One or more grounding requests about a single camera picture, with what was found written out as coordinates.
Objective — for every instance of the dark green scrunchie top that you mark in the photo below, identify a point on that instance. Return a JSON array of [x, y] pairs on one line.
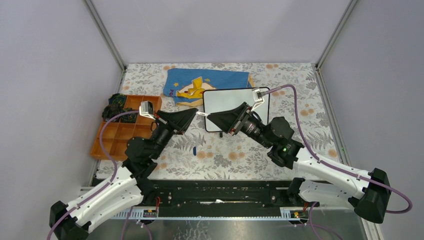
[[118, 99]]

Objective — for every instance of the dark green scrunchie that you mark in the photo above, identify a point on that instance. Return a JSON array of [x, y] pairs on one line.
[[130, 115], [118, 99]]

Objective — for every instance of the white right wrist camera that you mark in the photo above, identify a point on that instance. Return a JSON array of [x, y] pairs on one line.
[[258, 99]]

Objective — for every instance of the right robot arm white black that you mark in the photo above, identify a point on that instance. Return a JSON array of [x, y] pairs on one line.
[[364, 192]]

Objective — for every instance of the right aluminium frame post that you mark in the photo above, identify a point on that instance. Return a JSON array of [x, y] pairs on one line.
[[334, 36]]

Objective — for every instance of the floral tablecloth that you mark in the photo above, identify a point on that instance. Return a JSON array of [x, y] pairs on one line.
[[237, 157]]

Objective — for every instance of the aluminium frame post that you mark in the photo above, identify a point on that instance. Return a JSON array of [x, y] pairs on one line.
[[94, 14], [334, 36]]

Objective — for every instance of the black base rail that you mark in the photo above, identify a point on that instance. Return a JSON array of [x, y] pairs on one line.
[[193, 197]]

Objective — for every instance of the black framed whiteboard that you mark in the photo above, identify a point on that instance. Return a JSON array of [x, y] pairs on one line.
[[228, 99]]

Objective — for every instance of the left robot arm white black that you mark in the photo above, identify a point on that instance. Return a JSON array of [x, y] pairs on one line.
[[127, 186]]

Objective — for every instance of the left aluminium frame post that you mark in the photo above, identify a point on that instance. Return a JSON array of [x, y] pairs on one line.
[[94, 14]]

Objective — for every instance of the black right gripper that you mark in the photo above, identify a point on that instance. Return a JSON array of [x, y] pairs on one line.
[[232, 121]]

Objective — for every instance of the blue pikachu cloth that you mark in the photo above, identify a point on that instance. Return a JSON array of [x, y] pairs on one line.
[[186, 86]]

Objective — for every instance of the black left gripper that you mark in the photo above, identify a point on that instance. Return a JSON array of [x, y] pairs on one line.
[[175, 122]]

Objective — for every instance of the dark green scrunchie right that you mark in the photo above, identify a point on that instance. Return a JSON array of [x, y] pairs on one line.
[[130, 115]]

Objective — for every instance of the white marker pen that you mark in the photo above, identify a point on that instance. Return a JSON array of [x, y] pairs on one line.
[[202, 114]]

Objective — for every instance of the orange compartment tray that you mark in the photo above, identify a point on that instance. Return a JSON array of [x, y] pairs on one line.
[[112, 139]]

